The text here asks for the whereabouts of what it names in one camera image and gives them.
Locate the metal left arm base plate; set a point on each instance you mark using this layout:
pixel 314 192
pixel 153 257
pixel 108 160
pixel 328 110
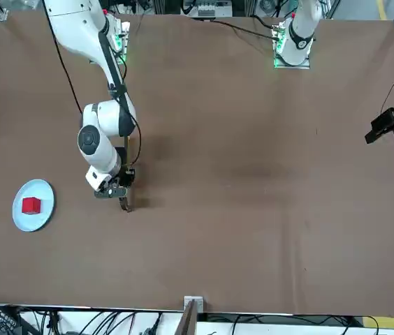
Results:
pixel 305 65

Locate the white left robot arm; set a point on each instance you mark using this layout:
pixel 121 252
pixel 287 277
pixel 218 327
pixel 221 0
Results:
pixel 298 35

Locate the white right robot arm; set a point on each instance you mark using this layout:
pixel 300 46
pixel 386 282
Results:
pixel 95 146

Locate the black device with white markings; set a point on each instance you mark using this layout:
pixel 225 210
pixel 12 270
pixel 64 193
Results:
pixel 4 322

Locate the light blue round plate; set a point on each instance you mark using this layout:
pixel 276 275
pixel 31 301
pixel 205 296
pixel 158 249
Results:
pixel 36 223

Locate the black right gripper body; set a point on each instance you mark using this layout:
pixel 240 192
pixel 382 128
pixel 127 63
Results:
pixel 122 157

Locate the red wooden cube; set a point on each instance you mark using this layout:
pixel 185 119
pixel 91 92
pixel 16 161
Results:
pixel 29 205

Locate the grey control box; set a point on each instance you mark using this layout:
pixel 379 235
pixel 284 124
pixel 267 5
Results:
pixel 205 12

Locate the aluminium camera mount post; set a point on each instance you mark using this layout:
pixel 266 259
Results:
pixel 188 321

